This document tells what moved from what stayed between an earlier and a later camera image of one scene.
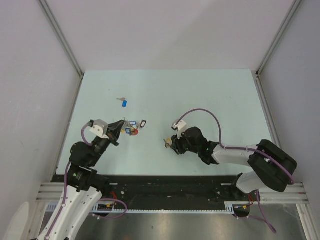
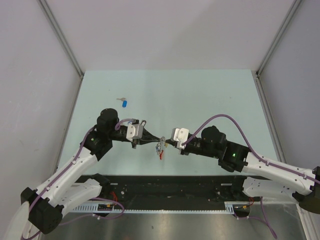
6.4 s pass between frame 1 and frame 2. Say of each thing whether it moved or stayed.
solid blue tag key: stayed
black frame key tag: stayed
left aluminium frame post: stayed
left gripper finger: moved
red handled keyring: moved
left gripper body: moved
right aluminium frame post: stayed
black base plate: stayed
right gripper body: stayed
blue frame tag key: moved
